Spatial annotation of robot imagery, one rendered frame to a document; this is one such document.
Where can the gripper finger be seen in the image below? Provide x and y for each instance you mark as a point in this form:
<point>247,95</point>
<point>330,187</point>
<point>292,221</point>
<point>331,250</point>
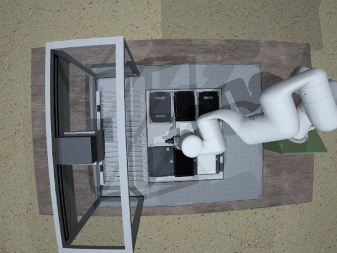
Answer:
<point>170,141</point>

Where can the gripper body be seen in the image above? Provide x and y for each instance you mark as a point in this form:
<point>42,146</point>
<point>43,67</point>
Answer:
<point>176,138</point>

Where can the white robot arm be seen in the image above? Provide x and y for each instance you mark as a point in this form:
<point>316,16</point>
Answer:
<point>280,118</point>

